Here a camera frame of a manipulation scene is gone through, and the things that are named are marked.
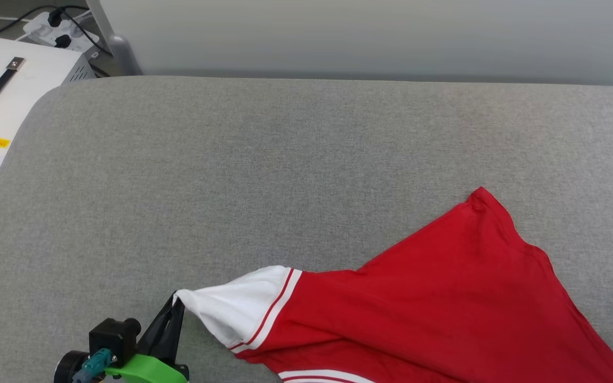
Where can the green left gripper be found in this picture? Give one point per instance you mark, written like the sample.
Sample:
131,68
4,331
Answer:
147,369

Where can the red and white basketball jersey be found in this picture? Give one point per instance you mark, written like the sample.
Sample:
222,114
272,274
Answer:
445,298

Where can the white equipment box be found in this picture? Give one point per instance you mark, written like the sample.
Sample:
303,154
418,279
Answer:
35,80

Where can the black power plug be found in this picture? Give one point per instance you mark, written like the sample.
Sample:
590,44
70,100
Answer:
63,41

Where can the white power strip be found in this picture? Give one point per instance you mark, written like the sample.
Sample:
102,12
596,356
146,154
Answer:
40,29

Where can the white partition panel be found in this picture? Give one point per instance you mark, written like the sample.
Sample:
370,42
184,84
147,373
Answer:
365,32

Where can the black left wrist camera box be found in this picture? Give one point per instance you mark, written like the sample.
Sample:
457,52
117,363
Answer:
112,338

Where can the grey metal partition post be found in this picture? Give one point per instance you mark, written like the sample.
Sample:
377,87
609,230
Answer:
123,56

